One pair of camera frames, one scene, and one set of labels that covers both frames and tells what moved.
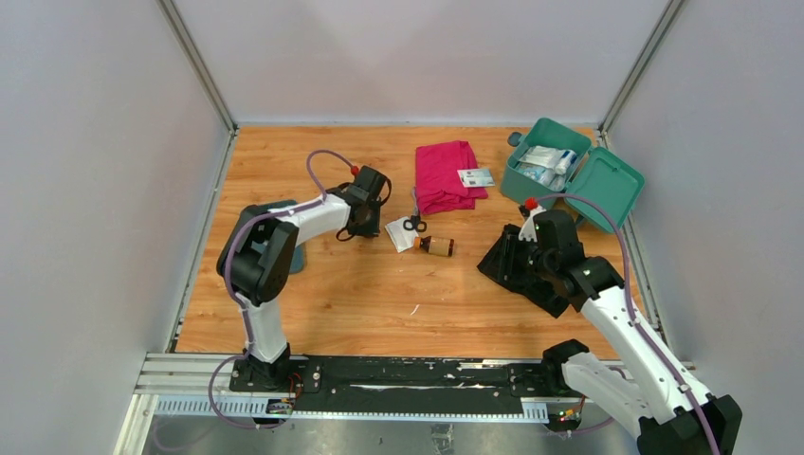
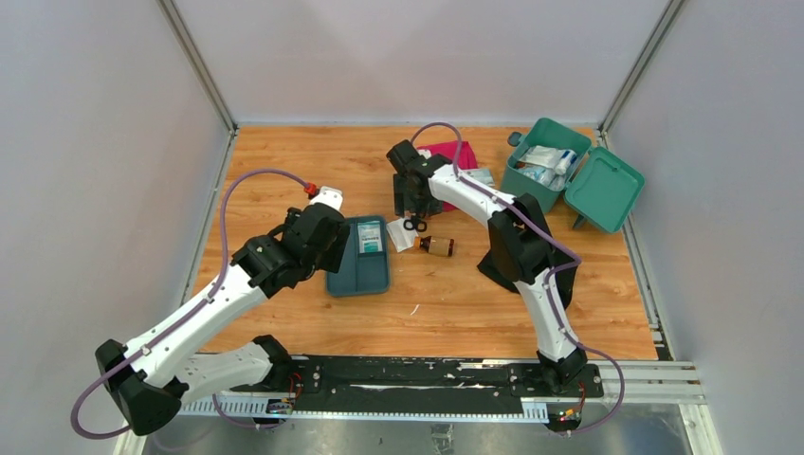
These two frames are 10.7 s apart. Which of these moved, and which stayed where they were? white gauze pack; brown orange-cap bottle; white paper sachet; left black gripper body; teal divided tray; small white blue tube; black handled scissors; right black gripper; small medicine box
Moved: left black gripper body; right black gripper; teal divided tray
Stayed: small medicine box; white gauze pack; small white blue tube; white paper sachet; black handled scissors; brown orange-cap bottle
